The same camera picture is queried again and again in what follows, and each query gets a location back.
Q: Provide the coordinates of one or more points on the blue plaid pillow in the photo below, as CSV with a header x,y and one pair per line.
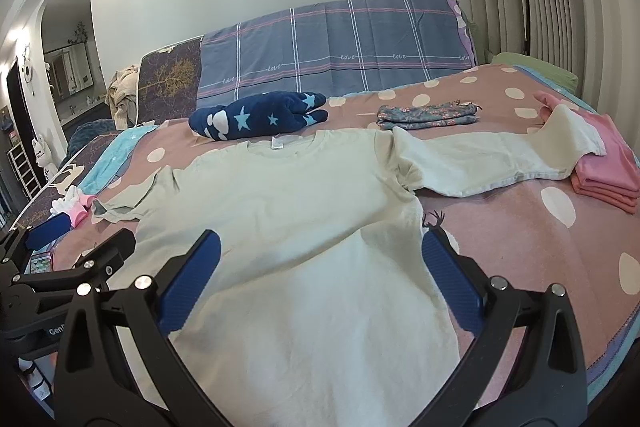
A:
x,y
336,48

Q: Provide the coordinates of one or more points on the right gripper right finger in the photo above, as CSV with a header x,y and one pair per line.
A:
x,y
547,383

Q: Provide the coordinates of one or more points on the wall mirror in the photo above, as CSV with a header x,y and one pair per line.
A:
x,y
72,61

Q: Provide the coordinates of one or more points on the pink polka dot blanket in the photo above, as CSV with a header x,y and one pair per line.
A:
x,y
534,233

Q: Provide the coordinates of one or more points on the turquoise towel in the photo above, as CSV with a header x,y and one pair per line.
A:
x,y
113,158

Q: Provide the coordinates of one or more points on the white shelf rack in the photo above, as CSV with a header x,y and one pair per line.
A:
x,y
23,169

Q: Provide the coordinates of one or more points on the navy star fleece garment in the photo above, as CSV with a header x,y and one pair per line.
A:
x,y
268,114

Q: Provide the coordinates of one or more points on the red case smartphone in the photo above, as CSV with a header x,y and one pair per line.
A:
x,y
40,263

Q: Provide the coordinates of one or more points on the pink white socks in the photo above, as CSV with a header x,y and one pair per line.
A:
x,y
75,204

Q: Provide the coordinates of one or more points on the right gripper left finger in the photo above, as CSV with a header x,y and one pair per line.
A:
x,y
93,382

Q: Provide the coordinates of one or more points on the floral folded garment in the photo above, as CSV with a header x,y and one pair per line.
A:
x,y
427,117

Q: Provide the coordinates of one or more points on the pink folded clothes stack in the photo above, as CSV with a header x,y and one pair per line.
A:
x,y
612,178

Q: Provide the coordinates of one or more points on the beige clothes pile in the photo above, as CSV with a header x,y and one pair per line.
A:
x,y
122,97

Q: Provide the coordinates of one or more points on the dark tree print pillow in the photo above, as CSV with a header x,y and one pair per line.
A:
x,y
168,81

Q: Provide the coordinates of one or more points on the dark patterned bedspread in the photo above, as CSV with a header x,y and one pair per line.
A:
x,y
86,146

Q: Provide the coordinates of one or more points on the green sheet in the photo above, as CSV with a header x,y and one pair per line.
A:
x,y
562,77

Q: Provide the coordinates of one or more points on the white t-shirt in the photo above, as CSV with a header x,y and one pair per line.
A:
x,y
321,311

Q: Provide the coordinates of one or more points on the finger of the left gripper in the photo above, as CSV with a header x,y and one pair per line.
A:
x,y
94,268
24,241

